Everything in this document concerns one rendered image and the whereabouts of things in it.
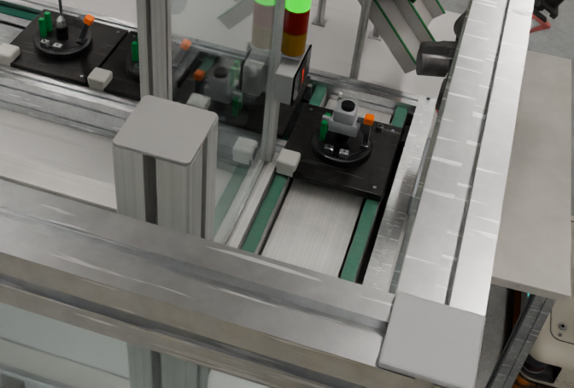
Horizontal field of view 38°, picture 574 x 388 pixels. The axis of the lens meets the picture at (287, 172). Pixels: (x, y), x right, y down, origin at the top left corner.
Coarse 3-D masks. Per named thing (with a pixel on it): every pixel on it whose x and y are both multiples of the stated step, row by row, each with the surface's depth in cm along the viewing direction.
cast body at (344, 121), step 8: (344, 104) 177; (352, 104) 178; (336, 112) 177; (344, 112) 177; (352, 112) 177; (328, 120) 182; (336, 120) 179; (344, 120) 178; (352, 120) 178; (328, 128) 181; (336, 128) 180; (344, 128) 180; (352, 128) 179; (352, 136) 180
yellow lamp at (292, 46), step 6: (282, 36) 159; (288, 36) 157; (294, 36) 157; (300, 36) 157; (306, 36) 159; (282, 42) 159; (288, 42) 158; (294, 42) 158; (300, 42) 158; (282, 48) 160; (288, 48) 159; (294, 48) 159; (300, 48) 159; (288, 54) 160; (294, 54) 160; (300, 54) 160
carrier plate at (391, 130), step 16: (304, 112) 194; (320, 112) 195; (304, 128) 190; (384, 128) 192; (400, 128) 193; (288, 144) 185; (304, 144) 186; (384, 144) 188; (304, 160) 182; (368, 160) 184; (384, 160) 184; (288, 176) 181; (304, 176) 179; (320, 176) 179; (336, 176) 179; (352, 176) 180; (368, 176) 180; (384, 176) 181; (352, 192) 178; (368, 192) 177
